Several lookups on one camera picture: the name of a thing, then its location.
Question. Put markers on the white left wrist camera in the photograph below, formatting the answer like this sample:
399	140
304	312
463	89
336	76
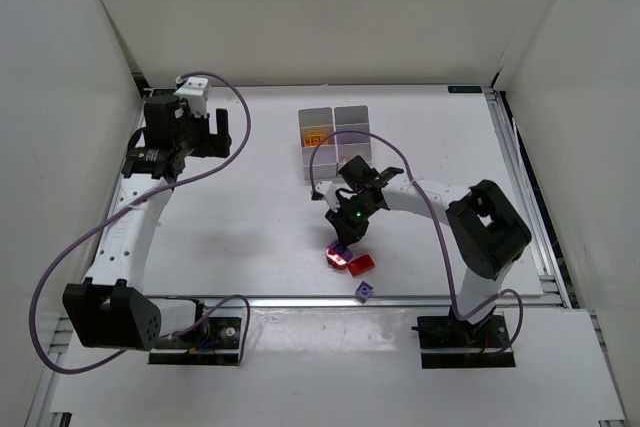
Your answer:
195	91

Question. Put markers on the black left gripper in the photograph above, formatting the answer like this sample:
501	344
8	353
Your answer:
213	134

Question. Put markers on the yellow-orange lego brick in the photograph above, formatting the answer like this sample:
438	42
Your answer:
313	140

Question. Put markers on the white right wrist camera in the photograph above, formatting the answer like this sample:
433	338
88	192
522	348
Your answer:
326	191

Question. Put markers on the white right compartment container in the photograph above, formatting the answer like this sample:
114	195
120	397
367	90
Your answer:
352	124

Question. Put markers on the white compartment container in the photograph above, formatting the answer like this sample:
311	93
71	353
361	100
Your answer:
321	160
352	124

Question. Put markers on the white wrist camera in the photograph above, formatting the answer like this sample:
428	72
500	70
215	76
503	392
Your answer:
326	191
195	91

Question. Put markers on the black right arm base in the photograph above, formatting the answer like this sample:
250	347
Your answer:
447	343

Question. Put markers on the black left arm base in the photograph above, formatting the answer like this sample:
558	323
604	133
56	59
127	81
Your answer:
216	343

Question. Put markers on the white left compartment container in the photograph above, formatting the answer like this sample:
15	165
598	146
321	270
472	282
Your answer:
321	160

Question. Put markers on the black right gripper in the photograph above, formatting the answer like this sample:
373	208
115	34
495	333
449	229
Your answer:
345	225

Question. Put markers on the purple lego brick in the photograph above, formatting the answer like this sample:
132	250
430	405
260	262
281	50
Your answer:
336	248

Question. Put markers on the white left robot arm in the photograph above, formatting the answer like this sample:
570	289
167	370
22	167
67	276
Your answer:
108	308

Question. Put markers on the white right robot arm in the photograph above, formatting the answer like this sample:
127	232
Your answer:
488	231

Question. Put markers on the lavender small lego brick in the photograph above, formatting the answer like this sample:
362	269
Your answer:
364	291

